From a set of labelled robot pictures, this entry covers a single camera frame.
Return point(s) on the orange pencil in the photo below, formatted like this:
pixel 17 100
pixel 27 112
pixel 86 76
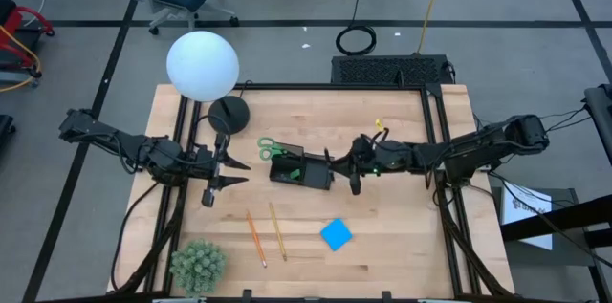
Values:
pixel 255 238

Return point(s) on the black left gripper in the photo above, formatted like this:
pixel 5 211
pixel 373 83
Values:
pixel 201 164

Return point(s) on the white paper sheet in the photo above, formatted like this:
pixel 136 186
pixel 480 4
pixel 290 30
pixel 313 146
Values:
pixel 521 212

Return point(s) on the black stand beam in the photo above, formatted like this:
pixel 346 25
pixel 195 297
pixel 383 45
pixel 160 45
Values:
pixel 550 222

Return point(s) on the black caster base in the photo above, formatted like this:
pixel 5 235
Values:
pixel 5 126

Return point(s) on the black grey equipment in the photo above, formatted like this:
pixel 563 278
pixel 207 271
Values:
pixel 602 112

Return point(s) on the black perforated metal case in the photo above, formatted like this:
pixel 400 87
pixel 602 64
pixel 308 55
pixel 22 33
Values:
pixel 389 70

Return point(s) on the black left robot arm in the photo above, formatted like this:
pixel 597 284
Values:
pixel 100 133

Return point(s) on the red cart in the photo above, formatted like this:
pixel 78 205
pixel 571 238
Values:
pixel 12 18

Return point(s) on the white globe desk lamp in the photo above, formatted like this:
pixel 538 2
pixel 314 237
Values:
pixel 203 66

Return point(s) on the black mesh desk organizer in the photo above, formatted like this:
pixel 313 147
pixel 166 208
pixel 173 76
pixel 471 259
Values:
pixel 313 176

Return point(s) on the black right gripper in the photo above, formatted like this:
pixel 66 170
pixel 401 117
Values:
pixel 368 159

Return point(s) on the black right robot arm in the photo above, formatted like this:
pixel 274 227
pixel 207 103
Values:
pixel 478 143

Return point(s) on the yellow pencil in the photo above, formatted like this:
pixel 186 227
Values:
pixel 277 231

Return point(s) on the green artificial plant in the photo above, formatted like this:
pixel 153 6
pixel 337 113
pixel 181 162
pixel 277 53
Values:
pixel 198 267

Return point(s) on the blue sticky note pad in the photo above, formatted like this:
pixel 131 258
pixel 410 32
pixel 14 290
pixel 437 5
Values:
pixel 337 234

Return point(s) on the small green note pad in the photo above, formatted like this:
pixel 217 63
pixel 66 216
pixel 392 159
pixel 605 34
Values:
pixel 294 175

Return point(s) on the black aluminium table frame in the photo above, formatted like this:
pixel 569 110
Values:
pixel 334 86

